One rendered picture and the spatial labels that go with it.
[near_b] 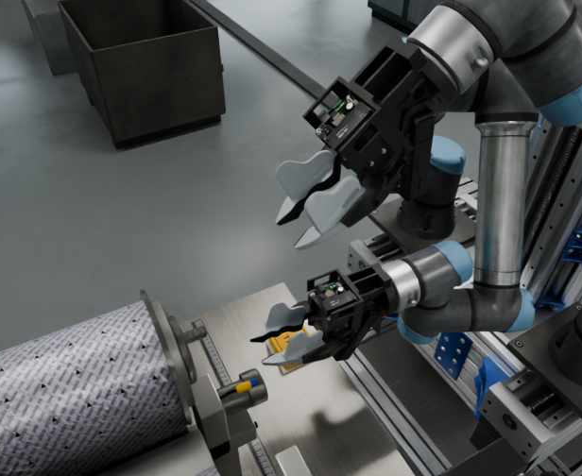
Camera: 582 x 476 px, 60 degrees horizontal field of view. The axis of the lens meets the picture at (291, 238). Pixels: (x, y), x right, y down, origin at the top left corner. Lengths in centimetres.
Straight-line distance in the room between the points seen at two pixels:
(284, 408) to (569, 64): 66
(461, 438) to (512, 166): 104
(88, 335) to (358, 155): 30
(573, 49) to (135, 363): 49
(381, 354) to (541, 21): 144
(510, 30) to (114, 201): 252
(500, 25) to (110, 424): 49
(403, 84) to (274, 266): 193
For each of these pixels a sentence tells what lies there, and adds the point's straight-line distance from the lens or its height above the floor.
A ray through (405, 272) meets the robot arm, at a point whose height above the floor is 115.
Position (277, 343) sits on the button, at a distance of 95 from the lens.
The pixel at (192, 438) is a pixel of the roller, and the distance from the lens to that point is 54.
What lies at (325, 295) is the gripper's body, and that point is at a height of 115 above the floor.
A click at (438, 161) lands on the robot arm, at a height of 104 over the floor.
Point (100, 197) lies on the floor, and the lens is 292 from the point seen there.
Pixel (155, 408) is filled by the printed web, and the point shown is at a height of 126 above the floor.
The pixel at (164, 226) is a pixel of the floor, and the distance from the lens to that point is 264.
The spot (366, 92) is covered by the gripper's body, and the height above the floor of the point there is 149.
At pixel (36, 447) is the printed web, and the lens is 52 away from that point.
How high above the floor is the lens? 170
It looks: 43 degrees down
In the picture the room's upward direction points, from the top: straight up
